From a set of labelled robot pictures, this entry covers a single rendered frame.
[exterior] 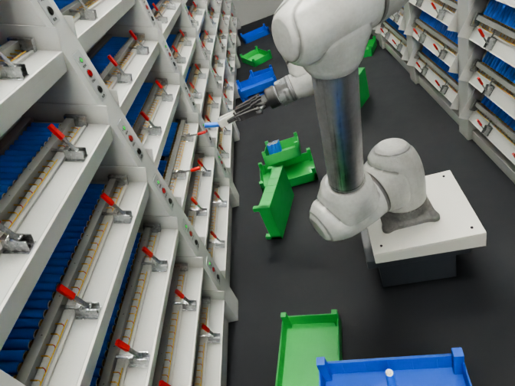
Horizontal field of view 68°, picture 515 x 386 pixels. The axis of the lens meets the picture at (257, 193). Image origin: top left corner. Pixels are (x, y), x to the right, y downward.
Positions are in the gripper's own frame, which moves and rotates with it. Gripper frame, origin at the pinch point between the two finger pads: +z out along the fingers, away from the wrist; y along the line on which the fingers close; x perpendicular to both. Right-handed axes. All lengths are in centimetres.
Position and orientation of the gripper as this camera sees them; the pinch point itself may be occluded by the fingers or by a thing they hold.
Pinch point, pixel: (227, 119)
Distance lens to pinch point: 141.8
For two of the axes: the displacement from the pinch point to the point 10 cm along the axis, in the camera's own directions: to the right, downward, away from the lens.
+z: -8.9, 3.8, 2.6
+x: 4.5, 7.0, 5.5
